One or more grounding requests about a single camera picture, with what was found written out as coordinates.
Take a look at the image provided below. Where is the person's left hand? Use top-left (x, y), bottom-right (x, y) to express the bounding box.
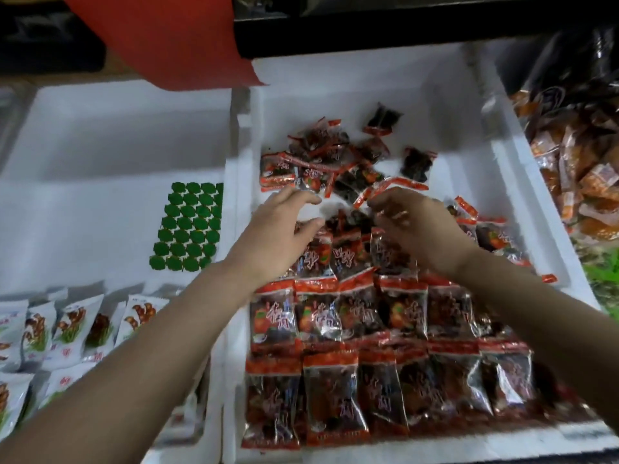
top-left (227, 186), bottom-right (328, 291)

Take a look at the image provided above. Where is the pile of dark red packets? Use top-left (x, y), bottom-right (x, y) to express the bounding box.
top-left (240, 101), bottom-right (596, 450)

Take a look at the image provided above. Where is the red scalloped sign yellow lettering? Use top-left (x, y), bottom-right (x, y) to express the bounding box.
top-left (60, 0), bottom-right (264, 93)

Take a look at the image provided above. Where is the pile of white printed packets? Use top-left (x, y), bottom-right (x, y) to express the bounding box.
top-left (0, 293), bottom-right (170, 441)

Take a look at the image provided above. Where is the person's right forearm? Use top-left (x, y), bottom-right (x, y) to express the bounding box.
top-left (447, 248), bottom-right (619, 431)

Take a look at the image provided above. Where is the person's right hand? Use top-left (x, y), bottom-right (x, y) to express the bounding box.
top-left (368, 186), bottom-right (485, 281)

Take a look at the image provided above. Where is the black metal guard rail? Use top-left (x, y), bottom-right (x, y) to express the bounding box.
top-left (0, 5), bottom-right (108, 78)
top-left (232, 0), bottom-right (619, 60)

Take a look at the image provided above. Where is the pile of green packets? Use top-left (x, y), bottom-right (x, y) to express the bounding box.
top-left (580, 248), bottom-right (619, 317)

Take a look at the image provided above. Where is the person's left forearm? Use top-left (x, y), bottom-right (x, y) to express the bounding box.
top-left (0, 260), bottom-right (282, 464)

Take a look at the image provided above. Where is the pile of brown packets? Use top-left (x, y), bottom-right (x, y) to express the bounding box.
top-left (513, 53), bottom-right (619, 247)

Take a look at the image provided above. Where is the green leaf-pattern sheet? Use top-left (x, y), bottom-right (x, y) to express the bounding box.
top-left (148, 181), bottom-right (226, 273)

